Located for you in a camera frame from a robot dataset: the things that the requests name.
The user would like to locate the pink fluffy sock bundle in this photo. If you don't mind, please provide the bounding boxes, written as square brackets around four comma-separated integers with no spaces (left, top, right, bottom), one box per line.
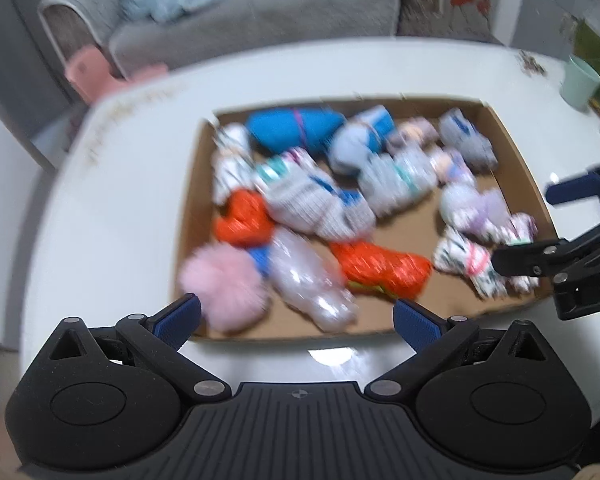
[178,243,270,334]

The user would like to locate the white lilac sock bundle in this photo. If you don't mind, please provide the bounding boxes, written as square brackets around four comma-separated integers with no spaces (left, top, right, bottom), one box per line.
[438,180,541,292]

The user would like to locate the clear plastic bag bundle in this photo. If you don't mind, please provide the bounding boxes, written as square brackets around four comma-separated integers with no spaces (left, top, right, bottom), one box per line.
[268,228,358,333]

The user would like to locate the orange plastic bag bundle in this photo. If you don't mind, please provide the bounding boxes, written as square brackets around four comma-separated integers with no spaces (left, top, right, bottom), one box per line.
[213,188,275,248]

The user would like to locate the grey blue sock roll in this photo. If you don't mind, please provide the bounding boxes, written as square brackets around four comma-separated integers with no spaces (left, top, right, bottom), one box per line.
[438,108,498,171]

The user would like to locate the grey mint sock roll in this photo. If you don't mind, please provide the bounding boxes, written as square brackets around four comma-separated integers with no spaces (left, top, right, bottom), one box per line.
[358,145,438,218]

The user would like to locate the pink lilac sock roll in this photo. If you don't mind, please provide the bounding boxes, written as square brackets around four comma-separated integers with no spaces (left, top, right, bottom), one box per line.
[386,117,439,155]

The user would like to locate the white sock roll beige band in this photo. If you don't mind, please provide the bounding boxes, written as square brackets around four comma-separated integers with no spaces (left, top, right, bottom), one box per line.
[212,122,254,206]

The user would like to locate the grey striped sock roll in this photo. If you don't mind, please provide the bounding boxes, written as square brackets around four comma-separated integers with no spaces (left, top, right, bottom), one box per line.
[262,168,376,243]

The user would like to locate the white and blue sock roll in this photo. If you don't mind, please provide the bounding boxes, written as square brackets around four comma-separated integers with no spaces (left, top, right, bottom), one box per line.
[327,105,394,177]

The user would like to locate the white teal sock roll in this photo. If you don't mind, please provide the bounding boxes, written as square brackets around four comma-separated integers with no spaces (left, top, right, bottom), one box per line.
[252,148,318,194]

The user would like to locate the blue sock roll pink band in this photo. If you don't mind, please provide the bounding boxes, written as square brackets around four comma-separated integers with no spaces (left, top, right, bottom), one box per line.
[245,107,346,156]

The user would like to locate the white grey sock bundle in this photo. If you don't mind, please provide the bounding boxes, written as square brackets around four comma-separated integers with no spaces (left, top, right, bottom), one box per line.
[427,146,477,188]

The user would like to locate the mint green cup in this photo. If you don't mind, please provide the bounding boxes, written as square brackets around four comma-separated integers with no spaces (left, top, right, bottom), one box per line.
[559,55,600,110]

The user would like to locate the pile of seed shells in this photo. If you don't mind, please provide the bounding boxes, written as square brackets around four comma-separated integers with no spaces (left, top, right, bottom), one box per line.
[517,50,547,77]

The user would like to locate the brown cardboard tray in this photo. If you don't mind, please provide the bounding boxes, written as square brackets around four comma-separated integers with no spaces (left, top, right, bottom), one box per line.
[173,98,555,340]

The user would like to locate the grey sideboard cabinet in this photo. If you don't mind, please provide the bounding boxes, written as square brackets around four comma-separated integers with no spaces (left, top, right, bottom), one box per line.
[510,0,600,60]

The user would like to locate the grey cabinet with girl sticker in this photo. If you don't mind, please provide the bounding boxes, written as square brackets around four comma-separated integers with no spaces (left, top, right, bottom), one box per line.
[396,0,500,44]

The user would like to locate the pink plastic child stool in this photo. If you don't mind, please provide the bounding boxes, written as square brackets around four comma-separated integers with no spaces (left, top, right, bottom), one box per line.
[65,46,169,105]

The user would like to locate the grey quilted sofa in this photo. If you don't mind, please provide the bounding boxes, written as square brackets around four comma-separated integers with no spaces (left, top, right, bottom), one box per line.
[38,0,401,76]

